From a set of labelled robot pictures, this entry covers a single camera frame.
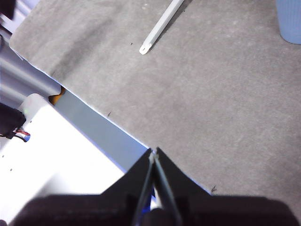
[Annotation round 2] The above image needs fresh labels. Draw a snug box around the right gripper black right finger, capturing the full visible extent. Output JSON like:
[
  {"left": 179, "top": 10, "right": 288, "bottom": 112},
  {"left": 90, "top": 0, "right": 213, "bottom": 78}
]
[{"left": 154, "top": 147, "right": 299, "bottom": 226}]

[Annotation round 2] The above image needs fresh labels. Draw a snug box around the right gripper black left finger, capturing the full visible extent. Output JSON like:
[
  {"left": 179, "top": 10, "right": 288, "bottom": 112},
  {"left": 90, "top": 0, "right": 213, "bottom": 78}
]
[{"left": 9, "top": 147, "right": 155, "bottom": 226}]

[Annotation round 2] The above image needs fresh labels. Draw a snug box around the grey-handled sponge cup brush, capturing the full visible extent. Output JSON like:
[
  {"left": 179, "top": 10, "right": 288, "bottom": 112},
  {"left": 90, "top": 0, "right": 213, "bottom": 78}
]
[{"left": 138, "top": 0, "right": 187, "bottom": 56}]

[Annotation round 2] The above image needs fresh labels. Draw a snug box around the blue ribbed plastic cup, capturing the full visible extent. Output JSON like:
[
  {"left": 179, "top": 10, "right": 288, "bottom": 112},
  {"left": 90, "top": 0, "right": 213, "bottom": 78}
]
[{"left": 275, "top": 0, "right": 301, "bottom": 45}]

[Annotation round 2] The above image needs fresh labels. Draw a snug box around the black connector block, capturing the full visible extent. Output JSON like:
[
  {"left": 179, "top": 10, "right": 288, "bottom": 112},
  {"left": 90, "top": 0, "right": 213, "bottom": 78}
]
[{"left": 0, "top": 103, "right": 27, "bottom": 140}]

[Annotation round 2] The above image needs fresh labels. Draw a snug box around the grey table edge rail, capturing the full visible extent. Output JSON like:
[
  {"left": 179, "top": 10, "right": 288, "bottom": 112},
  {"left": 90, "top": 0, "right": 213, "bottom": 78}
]
[{"left": 55, "top": 90, "right": 151, "bottom": 174}]

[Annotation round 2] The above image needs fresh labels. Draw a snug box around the red and black wire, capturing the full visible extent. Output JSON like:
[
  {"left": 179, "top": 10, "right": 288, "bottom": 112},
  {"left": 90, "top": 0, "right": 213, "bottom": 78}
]
[{"left": 13, "top": 128, "right": 32, "bottom": 143}]

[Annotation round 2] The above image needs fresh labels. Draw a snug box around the grey metal frame beam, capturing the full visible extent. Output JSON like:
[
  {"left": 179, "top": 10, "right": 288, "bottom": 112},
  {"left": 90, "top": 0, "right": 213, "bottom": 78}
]
[
  {"left": 0, "top": 0, "right": 41, "bottom": 36},
  {"left": 0, "top": 55, "right": 62, "bottom": 109}
]

